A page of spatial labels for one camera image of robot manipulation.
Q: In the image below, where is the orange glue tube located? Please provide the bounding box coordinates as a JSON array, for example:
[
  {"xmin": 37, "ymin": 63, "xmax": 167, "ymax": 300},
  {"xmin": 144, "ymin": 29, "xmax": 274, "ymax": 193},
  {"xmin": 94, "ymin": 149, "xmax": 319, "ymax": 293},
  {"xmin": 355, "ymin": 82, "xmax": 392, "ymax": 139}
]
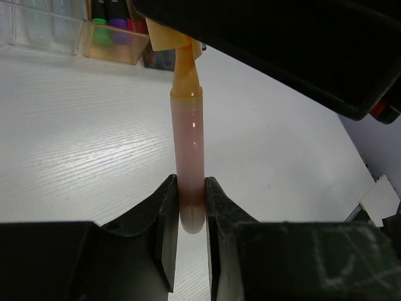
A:
[{"xmin": 170, "ymin": 45, "xmax": 205, "ymax": 234}]

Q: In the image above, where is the green highlighter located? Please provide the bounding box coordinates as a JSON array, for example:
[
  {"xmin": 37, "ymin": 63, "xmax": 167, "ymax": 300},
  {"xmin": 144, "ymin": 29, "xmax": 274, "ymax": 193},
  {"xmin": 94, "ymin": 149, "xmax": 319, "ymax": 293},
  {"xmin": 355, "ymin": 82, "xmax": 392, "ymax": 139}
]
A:
[{"xmin": 91, "ymin": 0, "xmax": 113, "ymax": 46}]

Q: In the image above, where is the dark grey plastic container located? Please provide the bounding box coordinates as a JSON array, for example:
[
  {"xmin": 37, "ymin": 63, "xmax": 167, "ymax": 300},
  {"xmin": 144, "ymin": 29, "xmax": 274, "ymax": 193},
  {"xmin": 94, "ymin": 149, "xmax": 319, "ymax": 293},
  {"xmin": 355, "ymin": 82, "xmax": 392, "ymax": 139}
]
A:
[{"xmin": 142, "ymin": 47, "xmax": 175, "ymax": 71}]

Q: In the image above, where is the orange eraser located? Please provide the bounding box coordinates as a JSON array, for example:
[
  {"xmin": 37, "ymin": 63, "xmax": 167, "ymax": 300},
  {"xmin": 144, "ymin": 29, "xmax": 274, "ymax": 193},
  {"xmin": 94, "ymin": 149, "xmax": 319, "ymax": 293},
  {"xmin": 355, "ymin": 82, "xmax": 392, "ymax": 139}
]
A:
[{"xmin": 145, "ymin": 18, "xmax": 203, "ymax": 58}]

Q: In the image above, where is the clear plastic container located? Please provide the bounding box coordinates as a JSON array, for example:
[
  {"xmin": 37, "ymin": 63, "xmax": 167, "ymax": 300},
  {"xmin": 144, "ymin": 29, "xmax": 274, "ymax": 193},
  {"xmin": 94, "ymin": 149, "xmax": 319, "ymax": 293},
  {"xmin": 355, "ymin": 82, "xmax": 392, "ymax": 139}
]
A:
[{"xmin": 1, "ymin": 0, "xmax": 87, "ymax": 55}]

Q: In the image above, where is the orange plastic container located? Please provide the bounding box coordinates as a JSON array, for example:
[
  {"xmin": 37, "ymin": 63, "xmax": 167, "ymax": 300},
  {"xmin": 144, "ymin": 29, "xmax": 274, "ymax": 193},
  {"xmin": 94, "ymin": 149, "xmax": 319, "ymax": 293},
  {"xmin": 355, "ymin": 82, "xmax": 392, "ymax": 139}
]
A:
[{"xmin": 83, "ymin": 1, "xmax": 150, "ymax": 65}]

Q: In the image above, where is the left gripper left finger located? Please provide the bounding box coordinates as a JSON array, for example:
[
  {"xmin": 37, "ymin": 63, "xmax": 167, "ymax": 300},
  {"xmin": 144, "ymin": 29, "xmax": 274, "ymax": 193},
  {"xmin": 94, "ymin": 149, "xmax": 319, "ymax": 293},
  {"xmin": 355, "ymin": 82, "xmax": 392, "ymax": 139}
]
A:
[{"xmin": 1, "ymin": 175, "xmax": 178, "ymax": 300}]

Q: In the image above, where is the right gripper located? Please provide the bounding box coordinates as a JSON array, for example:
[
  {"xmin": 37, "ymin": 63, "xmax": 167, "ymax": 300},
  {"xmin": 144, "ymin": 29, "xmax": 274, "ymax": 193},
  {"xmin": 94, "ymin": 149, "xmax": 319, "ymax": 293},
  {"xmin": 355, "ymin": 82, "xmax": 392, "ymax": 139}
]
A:
[{"xmin": 133, "ymin": 0, "xmax": 400, "ymax": 124}]

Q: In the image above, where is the pink highlighter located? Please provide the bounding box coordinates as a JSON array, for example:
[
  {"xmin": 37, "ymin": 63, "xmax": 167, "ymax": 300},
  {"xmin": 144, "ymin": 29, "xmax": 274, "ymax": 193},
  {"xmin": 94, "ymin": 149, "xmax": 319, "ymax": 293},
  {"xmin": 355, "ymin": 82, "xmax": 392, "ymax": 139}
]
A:
[{"xmin": 127, "ymin": 18, "xmax": 148, "ymax": 34}]

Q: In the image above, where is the purple highlighter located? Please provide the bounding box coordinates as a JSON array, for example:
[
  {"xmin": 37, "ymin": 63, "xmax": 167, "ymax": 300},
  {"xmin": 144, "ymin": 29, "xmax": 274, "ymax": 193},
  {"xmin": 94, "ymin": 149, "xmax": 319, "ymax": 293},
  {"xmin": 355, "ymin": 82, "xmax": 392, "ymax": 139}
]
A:
[{"xmin": 105, "ymin": 0, "xmax": 131, "ymax": 45}]

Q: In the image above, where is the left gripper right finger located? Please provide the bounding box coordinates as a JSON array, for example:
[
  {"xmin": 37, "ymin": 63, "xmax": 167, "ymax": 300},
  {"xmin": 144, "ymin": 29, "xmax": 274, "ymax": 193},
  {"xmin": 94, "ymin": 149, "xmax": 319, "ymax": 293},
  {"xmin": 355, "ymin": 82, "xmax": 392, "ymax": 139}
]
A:
[{"xmin": 205, "ymin": 177, "xmax": 400, "ymax": 300}]

